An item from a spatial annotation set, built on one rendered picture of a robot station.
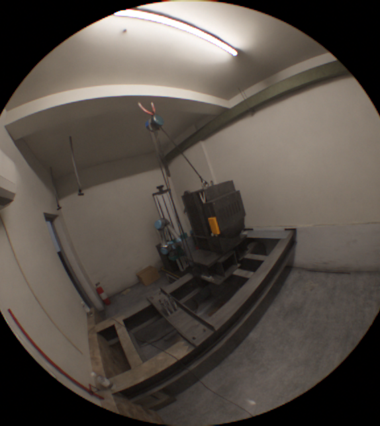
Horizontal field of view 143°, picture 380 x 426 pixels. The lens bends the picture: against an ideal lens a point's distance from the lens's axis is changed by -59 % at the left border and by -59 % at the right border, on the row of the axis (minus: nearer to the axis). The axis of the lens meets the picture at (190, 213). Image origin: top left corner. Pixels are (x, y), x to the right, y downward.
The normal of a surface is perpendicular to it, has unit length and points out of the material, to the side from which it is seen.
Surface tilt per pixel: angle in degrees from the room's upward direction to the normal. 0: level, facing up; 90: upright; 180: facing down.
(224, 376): 0
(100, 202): 90
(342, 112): 90
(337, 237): 90
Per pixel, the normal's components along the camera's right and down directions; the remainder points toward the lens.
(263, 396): -0.31, -0.94
